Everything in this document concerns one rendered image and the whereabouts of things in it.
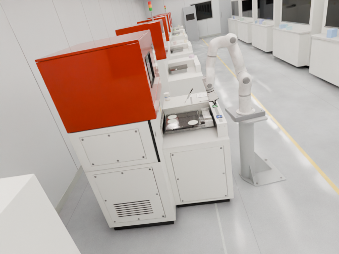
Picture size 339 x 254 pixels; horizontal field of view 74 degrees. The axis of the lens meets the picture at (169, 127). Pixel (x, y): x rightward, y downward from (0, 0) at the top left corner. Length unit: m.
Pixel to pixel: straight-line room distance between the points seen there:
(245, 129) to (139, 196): 1.29
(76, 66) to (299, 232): 2.31
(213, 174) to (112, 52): 1.46
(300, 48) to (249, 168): 4.41
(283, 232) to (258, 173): 0.80
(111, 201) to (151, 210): 0.40
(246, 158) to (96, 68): 1.87
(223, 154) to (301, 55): 4.88
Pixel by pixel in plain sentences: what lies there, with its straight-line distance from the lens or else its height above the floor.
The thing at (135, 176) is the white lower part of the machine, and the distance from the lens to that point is 2.09.
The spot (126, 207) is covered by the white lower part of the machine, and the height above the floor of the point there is 0.33.
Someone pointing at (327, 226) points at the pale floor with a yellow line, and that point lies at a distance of 2.62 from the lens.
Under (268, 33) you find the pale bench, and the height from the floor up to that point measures 0.66.
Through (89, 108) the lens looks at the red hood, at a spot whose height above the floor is 1.41.
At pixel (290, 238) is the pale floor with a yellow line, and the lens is 2.46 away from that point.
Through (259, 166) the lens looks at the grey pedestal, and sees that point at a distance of 2.97.
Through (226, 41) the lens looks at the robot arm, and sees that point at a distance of 2.21.
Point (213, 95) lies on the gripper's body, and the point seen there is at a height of 1.10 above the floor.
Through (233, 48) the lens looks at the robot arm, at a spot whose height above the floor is 1.52.
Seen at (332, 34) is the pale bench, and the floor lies 0.97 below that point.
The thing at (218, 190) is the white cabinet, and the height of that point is 0.22.
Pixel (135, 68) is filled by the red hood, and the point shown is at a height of 1.63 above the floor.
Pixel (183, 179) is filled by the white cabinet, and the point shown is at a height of 0.42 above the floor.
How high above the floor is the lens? 1.95
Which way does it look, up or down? 27 degrees down
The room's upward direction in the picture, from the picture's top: 12 degrees counter-clockwise
